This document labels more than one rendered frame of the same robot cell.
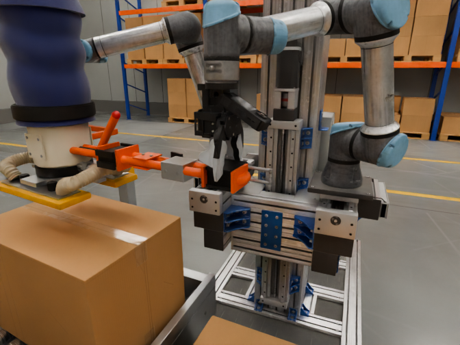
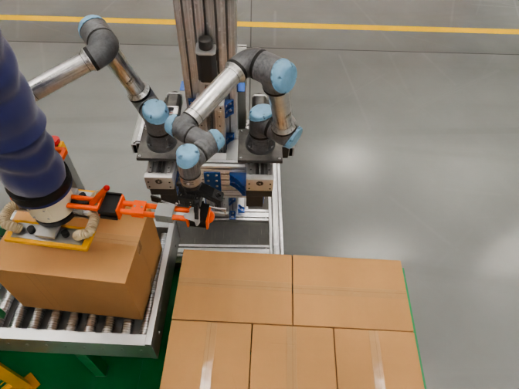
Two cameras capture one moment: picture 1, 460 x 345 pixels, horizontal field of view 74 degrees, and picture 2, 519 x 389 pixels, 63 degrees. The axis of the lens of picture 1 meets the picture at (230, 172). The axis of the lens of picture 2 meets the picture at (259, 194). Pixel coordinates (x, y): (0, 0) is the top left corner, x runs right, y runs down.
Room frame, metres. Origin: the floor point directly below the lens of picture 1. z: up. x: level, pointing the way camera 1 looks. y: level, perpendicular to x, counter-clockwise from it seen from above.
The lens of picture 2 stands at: (-0.27, 0.18, 2.58)
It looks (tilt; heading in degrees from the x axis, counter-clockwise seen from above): 52 degrees down; 336
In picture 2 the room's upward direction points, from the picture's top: 3 degrees clockwise
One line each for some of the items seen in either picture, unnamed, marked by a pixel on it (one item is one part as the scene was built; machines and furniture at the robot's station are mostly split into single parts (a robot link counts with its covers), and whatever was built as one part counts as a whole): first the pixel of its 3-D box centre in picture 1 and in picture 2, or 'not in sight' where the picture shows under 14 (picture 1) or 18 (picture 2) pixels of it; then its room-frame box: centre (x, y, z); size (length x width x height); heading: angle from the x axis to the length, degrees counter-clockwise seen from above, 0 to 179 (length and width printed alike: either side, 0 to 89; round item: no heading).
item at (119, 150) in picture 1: (118, 155); (111, 205); (0.84, 0.32, 1.22); 0.10 x 0.08 x 0.06; 152
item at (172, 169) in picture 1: (179, 168); (165, 212); (0.74, 0.13, 1.21); 0.07 x 0.07 x 0.04; 62
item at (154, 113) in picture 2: not in sight; (156, 116); (1.31, 0.03, 1.20); 0.13 x 0.12 x 0.14; 10
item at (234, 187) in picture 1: (224, 175); (198, 217); (0.67, 0.01, 1.22); 0.08 x 0.07 x 0.05; 62
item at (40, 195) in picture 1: (39, 185); (49, 233); (0.88, 0.58, 1.11); 0.34 x 0.10 x 0.05; 62
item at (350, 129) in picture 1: (348, 139); (262, 120); (1.11, -0.43, 1.20); 0.13 x 0.12 x 0.14; 31
